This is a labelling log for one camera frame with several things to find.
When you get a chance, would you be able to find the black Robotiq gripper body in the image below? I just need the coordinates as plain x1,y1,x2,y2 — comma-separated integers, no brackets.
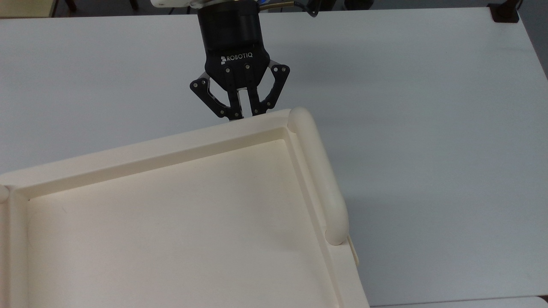
197,0,271,92

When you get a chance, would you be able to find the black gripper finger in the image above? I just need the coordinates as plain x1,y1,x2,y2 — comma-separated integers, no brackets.
246,64,291,117
190,72,243,121

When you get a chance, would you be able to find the cream plastic tray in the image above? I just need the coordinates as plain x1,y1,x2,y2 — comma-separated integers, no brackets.
0,109,371,308

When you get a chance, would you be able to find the yellow wooden furniture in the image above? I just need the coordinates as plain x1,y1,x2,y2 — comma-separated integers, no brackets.
0,0,59,18

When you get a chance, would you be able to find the black table clamp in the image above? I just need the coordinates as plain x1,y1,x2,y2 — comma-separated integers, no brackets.
488,0,521,23

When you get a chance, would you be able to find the white adjoining table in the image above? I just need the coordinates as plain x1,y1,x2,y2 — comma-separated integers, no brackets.
371,296,548,308

